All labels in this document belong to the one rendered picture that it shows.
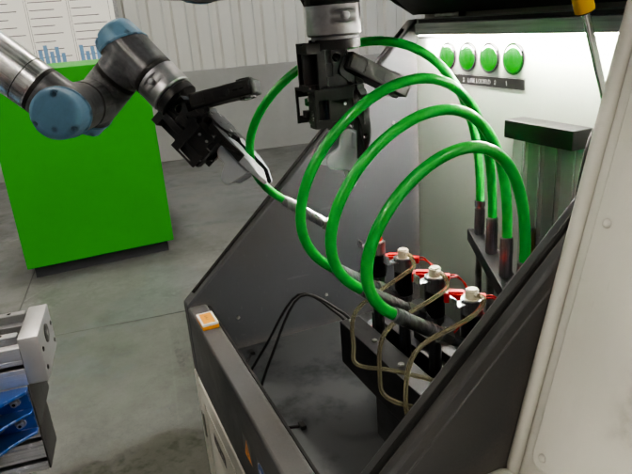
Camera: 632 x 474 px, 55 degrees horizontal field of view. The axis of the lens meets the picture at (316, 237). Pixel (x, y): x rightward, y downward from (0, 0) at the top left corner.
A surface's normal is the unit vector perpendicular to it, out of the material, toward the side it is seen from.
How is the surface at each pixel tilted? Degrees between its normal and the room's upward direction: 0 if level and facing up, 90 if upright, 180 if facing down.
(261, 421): 0
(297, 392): 0
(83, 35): 90
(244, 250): 90
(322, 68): 90
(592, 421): 76
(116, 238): 90
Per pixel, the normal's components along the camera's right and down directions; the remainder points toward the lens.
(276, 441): -0.07, -0.94
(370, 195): 0.40, 0.29
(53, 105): -0.01, 0.34
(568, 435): -0.90, -0.03
